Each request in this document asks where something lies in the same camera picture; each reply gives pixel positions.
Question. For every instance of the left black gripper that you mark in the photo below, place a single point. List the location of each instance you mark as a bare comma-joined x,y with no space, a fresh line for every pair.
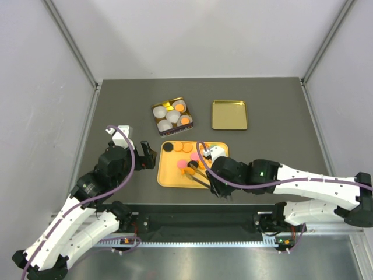
147,161

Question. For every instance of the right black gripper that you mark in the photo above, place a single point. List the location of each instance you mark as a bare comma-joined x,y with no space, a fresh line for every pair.
221,191

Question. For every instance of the orange fish shaped cookie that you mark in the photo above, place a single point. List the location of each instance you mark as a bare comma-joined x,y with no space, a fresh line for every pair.
188,170

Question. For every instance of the black sandwich cookie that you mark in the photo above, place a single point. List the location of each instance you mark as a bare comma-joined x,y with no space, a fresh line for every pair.
193,164

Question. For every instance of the tan round biscuit front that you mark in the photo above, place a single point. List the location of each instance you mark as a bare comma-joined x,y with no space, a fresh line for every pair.
180,107

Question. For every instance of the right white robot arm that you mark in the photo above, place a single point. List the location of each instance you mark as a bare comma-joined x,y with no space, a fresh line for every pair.
328,199

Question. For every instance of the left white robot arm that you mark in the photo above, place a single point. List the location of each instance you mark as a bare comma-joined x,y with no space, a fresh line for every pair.
85,219

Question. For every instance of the black sandwich cookie corner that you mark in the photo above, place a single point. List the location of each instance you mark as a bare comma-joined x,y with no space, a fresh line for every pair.
168,147

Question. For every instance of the white paper cup front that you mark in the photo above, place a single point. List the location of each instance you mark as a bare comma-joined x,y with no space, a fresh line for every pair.
164,125

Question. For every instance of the white paper cup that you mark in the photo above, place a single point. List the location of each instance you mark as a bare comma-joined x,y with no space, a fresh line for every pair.
159,112
177,102
173,116
178,123
164,125

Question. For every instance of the tan round patterned biscuit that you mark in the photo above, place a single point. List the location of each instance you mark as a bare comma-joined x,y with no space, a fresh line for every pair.
178,146

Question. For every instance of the yellow plastic tray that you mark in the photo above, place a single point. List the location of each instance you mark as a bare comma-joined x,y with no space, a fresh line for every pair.
169,175

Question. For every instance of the pink sandwich cookie lower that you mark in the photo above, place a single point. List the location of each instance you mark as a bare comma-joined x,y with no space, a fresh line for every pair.
181,164

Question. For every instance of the pink sandwich cookie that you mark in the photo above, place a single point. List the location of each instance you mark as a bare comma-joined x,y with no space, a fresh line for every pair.
194,156
181,164

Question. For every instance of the white paper cup back left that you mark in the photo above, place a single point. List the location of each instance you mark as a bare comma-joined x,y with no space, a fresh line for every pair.
159,112

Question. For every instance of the tan round biscuit behind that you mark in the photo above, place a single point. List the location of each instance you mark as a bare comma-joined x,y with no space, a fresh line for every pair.
187,147

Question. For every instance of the decorated cookie tin box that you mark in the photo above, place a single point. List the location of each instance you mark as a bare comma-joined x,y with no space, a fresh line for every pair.
176,129

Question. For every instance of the white paper cup centre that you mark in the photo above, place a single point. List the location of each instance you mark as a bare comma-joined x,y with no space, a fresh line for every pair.
173,116

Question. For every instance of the pink sandwich cookie upper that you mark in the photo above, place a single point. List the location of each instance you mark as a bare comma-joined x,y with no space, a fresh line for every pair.
194,156

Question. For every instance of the white paper cup back right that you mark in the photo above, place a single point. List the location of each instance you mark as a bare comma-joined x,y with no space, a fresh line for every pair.
177,102

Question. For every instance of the gold tin lid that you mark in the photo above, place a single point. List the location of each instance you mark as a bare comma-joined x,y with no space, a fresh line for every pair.
229,115

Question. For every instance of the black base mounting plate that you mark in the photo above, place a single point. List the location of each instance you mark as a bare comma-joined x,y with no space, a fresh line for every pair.
203,223

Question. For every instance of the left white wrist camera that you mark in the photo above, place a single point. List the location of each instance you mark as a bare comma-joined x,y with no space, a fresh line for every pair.
117,137

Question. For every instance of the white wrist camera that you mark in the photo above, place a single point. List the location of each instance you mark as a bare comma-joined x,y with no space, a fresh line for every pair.
214,152
117,137

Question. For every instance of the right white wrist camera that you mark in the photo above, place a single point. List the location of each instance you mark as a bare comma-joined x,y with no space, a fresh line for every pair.
214,152

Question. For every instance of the aluminium frame rail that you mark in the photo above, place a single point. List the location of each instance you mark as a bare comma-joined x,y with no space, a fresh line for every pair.
281,241

